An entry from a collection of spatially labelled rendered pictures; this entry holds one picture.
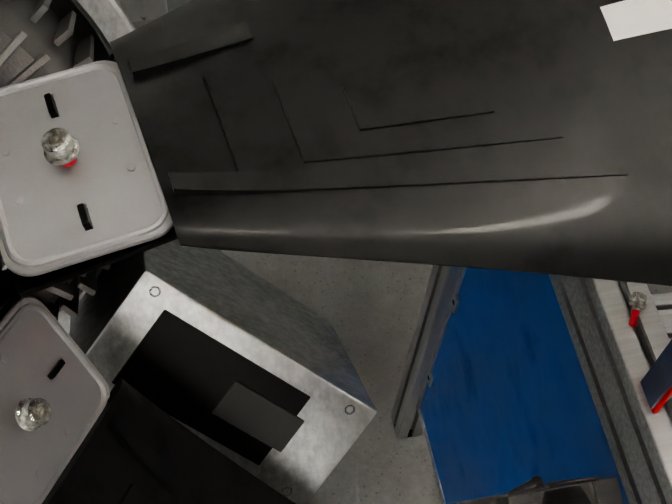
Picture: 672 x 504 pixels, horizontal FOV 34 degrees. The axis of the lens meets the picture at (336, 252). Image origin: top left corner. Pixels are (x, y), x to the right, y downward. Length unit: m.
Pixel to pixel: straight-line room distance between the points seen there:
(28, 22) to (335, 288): 1.27
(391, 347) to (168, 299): 1.21
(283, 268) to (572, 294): 0.97
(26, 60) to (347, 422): 0.25
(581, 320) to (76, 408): 0.48
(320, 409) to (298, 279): 1.21
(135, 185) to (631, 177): 0.20
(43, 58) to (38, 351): 0.14
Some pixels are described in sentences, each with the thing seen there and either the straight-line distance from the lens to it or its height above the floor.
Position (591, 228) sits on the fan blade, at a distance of 0.44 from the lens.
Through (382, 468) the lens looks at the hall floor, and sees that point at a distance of 1.66.
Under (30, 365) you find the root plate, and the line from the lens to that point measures 0.48.
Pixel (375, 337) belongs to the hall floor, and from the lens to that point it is 1.75.
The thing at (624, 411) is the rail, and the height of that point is 0.83.
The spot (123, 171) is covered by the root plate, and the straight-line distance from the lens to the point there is 0.43.
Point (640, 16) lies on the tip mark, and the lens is 0.48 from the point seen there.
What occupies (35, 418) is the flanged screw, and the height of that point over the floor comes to 1.14.
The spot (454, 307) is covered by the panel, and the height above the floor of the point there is 0.45.
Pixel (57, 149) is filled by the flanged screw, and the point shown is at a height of 1.22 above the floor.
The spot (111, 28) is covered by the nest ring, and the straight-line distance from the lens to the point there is 0.61.
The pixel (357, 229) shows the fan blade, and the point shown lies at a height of 1.21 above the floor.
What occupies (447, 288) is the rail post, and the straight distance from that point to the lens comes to 1.26.
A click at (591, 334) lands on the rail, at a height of 0.82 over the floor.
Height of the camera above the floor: 1.55
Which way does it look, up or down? 59 degrees down
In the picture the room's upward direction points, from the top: 7 degrees clockwise
